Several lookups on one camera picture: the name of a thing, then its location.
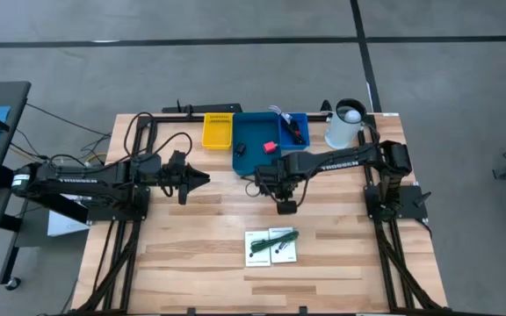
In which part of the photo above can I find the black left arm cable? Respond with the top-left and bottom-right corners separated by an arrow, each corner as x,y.
123,111 -> 194,176

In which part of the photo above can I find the white card reader box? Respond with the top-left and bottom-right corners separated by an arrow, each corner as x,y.
244,230 -> 271,269
268,226 -> 299,264

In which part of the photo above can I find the black cable with red tie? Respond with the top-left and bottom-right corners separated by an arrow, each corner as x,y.
288,120 -> 307,146

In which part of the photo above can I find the small blue plastic bin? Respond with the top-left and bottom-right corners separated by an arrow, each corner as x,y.
278,112 -> 311,152

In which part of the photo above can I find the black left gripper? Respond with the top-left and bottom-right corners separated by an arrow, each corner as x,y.
160,148 -> 211,206

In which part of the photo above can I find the yellow plastic bin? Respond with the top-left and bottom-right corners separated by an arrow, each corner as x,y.
201,111 -> 235,151

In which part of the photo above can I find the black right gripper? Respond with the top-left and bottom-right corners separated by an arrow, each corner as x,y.
255,158 -> 299,216

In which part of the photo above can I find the grey rolling cart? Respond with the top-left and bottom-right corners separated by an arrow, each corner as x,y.
0,81 -> 91,293

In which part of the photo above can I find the black aluminium table frame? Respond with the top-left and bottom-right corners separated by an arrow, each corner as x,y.
72,111 -> 452,316

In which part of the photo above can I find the large teal plastic bin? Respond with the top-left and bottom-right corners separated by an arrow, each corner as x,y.
231,111 -> 284,176

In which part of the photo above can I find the green black braided cable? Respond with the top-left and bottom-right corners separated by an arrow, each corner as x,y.
249,230 -> 300,255

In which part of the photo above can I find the white paper sheet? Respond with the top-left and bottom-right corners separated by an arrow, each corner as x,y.
47,182 -> 98,238

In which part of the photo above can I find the white cup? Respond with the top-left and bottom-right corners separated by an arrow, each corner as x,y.
324,97 -> 368,151

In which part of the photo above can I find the black power strip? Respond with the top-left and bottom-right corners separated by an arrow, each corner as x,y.
162,103 -> 244,115

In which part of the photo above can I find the black frame clamp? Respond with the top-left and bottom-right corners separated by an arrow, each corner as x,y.
413,190 -> 433,208

